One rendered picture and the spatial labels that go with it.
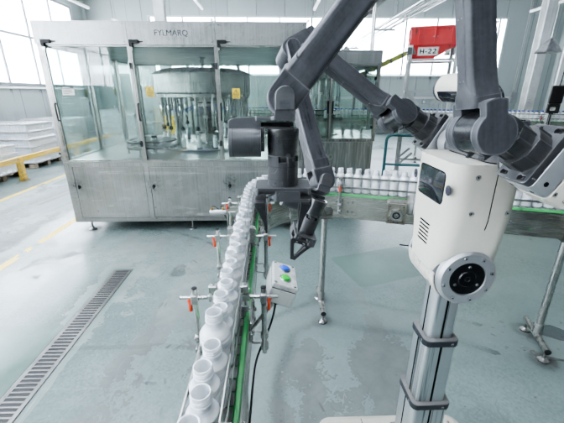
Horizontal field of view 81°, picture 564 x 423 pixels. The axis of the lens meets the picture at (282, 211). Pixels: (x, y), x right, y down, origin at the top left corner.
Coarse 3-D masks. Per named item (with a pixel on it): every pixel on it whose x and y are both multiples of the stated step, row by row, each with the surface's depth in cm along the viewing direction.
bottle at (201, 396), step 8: (200, 384) 59; (192, 392) 58; (200, 392) 59; (208, 392) 59; (192, 400) 56; (200, 400) 56; (208, 400) 57; (216, 400) 61; (192, 408) 57; (200, 408) 56; (208, 408) 57; (216, 408) 59; (200, 416) 57; (208, 416) 57; (216, 416) 58
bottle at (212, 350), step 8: (208, 344) 70; (216, 344) 70; (208, 352) 67; (216, 352) 67; (224, 352) 72; (216, 360) 68; (224, 360) 69; (216, 368) 68; (224, 368) 69; (224, 376) 69
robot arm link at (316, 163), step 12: (288, 48) 91; (288, 60) 93; (300, 108) 94; (312, 108) 95; (300, 120) 94; (312, 120) 94; (300, 132) 95; (312, 132) 94; (300, 144) 97; (312, 144) 94; (312, 156) 93; (324, 156) 94; (312, 168) 93; (324, 168) 93; (312, 180) 95
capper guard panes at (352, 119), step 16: (320, 80) 544; (320, 96) 552; (336, 96) 553; (352, 96) 554; (320, 112) 562; (336, 112) 562; (352, 112) 563; (368, 112) 564; (320, 128) 570; (336, 128) 571; (352, 128) 572; (368, 128) 573
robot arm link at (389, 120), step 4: (388, 108) 103; (384, 112) 104; (388, 112) 102; (392, 112) 100; (384, 116) 104; (388, 116) 102; (392, 116) 101; (384, 120) 104; (388, 120) 103; (392, 120) 102; (384, 124) 105; (388, 124) 104; (392, 124) 103; (396, 124) 102; (400, 124) 101; (404, 124) 101; (392, 128) 105; (396, 128) 105; (400, 128) 102
